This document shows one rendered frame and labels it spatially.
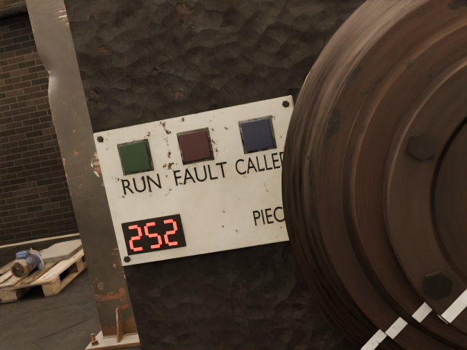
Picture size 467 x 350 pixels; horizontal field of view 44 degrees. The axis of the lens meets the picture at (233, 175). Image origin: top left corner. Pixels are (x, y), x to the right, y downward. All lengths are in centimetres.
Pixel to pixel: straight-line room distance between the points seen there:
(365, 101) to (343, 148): 5
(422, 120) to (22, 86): 712
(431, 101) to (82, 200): 303
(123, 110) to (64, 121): 264
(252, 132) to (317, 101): 15
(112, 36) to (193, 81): 12
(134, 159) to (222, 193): 12
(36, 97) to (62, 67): 404
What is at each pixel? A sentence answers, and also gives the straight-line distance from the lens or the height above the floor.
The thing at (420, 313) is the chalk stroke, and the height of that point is 101.
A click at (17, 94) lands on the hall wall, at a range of 755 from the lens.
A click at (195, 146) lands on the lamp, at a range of 73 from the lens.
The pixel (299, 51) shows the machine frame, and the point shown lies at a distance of 74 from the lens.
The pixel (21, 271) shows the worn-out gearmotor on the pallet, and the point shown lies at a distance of 515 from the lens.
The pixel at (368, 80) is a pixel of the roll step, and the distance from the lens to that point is 57.
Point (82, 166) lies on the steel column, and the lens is 341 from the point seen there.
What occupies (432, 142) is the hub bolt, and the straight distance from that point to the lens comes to 51.
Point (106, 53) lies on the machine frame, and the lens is 79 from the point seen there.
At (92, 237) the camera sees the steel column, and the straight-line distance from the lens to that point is 347.
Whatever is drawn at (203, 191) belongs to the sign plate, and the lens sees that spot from 75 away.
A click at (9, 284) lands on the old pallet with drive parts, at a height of 14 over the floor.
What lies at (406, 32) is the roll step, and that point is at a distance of 58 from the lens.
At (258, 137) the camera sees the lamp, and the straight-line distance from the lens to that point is 72.
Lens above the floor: 125
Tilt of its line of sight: 7 degrees down
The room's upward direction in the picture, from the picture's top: 11 degrees counter-clockwise
